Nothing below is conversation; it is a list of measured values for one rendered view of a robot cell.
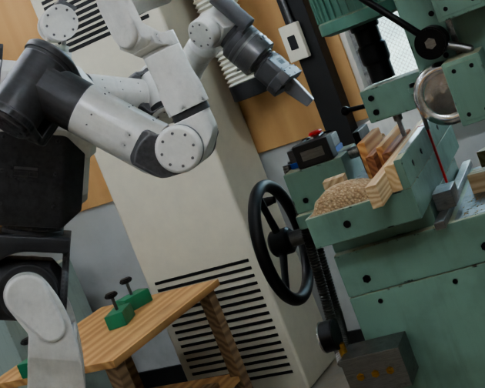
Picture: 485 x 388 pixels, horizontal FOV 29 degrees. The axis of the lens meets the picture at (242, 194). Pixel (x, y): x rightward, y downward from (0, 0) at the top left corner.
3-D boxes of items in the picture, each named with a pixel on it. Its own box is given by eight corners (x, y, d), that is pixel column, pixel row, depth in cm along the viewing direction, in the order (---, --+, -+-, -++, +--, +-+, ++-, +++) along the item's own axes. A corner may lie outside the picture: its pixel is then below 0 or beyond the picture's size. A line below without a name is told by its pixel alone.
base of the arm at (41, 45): (39, 136, 152) (-22, 101, 152) (41, 160, 164) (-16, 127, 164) (88, 63, 157) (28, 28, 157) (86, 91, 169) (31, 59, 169)
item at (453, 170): (373, 199, 222) (368, 184, 222) (459, 173, 214) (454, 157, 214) (334, 253, 186) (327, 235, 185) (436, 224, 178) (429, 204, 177)
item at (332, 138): (302, 160, 212) (293, 137, 211) (347, 145, 207) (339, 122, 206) (286, 174, 200) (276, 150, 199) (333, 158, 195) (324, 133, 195)
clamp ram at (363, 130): (349, 172, 207) (335, 133, 206) (381, 162, 204) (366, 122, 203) (339, 182, 199) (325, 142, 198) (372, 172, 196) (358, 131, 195)
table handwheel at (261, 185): (244, 279, 193) (305, 326, 215) (333, 252, 185) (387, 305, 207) (238, 161, 208) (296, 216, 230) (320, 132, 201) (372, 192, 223)
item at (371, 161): (393, 157, 208) (384, 135, 207) (399, 154, 207) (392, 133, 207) (373, 181, 188) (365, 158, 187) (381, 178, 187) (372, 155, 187)
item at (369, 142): (383, 162, 206) (372, 128, 205) (390, 159, 206) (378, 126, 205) (369, 179, 192) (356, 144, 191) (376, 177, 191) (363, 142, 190)
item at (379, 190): (423, 138, 217) (417, 122, 216) (432, 135, 216) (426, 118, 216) (372, 209, 162) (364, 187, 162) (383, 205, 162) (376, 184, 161)
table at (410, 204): (341, 184, 236) (332, 162, 235) (459, 146, 224) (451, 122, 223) (270, 263, 180) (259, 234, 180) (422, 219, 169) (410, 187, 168)
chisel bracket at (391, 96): (379, 125, 200) (365, 87, 199) (443, 102, 195) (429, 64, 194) (372, 131, 194) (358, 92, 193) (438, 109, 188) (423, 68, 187)
